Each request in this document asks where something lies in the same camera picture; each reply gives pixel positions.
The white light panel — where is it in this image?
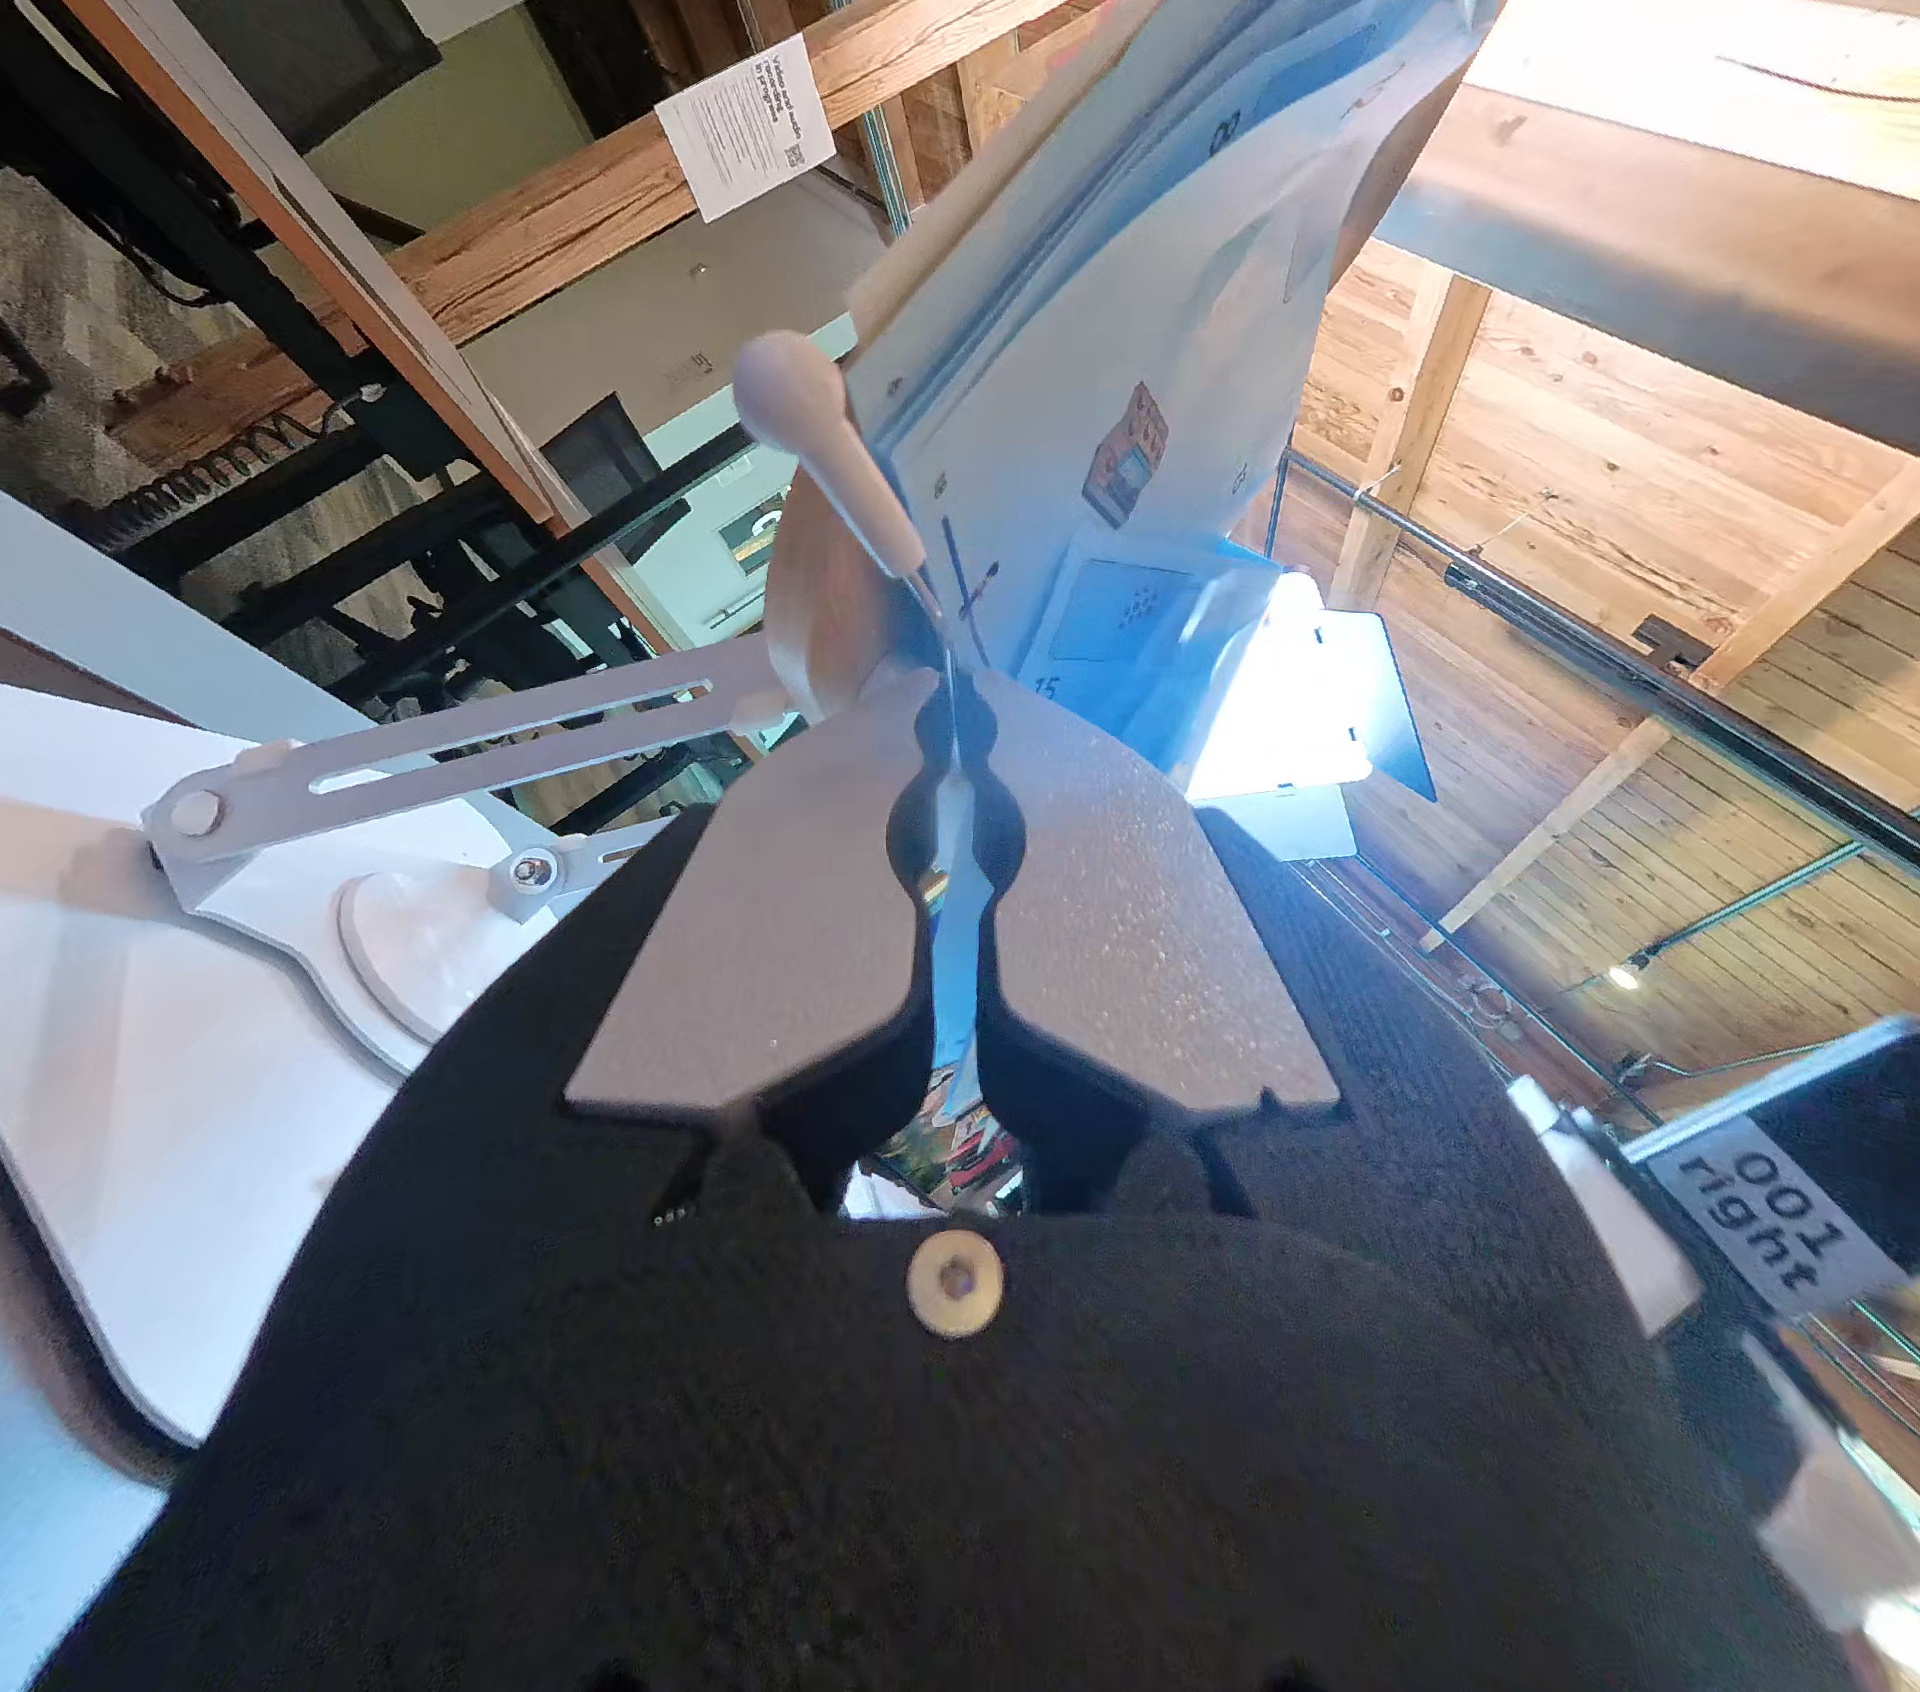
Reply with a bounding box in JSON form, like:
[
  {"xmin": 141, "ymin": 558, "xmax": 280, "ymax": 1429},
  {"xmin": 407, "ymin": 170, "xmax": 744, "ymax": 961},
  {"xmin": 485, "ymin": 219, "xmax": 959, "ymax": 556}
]
[{"xmin": 1035, "ymin": 529, "xmax": 1443, "ymax": 863}]

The white book stand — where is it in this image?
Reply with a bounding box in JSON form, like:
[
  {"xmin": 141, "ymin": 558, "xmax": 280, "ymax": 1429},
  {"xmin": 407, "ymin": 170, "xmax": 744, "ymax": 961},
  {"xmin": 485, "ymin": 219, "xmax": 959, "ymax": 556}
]
[{"xmin": 0, "ymin": 334, "xmax": 963, "ymax": 1446}]

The black coiled cable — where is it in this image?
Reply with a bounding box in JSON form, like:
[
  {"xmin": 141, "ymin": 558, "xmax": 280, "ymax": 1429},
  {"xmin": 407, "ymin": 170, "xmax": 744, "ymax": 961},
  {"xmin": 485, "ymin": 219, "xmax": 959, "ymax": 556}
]
[{"xmin": 67, "ymin": 408, "xmax": 348, "ymax": 543}]

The instruction booklet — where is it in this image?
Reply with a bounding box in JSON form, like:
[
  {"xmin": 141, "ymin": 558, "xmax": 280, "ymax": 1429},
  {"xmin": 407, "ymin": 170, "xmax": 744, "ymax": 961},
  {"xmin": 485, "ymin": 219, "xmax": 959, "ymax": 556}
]
[{"xmin": 846, "ymin": 0, "xmax": 1503, "ymax": 1124}]

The wooden desk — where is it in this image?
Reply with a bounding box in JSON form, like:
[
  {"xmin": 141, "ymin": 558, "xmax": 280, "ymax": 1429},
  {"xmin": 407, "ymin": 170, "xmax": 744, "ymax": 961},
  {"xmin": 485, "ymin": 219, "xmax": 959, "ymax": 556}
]
[{"xmin": 0, "ymin": 0, "xmax": 670, "ymax": 653}]

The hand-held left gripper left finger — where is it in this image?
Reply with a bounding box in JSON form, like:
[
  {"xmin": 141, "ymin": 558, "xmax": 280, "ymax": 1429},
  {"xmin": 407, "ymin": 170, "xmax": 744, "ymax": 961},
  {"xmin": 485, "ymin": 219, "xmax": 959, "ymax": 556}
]
[{"xmin": 562, "ymin": 666, "xmax": 942, "ymax": 1124}]

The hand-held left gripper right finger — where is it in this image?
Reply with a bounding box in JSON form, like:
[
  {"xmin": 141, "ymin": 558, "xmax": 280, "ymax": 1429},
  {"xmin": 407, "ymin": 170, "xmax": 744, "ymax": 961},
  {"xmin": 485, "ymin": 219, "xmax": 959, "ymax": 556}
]
[{"xmin": 960, "ymin": 672, "xmax": 1345, "ymax": 1128}]

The white paper notice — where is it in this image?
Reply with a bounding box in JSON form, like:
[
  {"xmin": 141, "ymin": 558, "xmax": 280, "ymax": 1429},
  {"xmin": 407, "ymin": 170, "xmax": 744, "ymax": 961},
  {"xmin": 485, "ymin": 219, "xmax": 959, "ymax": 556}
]
[{"xmin": 655, "ymin": 35, "xmax": 839, "ymax": 224}]

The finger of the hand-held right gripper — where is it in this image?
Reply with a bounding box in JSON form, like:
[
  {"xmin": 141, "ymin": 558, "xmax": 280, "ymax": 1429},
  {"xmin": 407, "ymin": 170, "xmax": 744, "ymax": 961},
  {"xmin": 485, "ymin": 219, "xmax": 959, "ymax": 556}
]
[{"xmin": 1505, "ymin": 1074, "xmax": 1708, "ymax": 1339}]

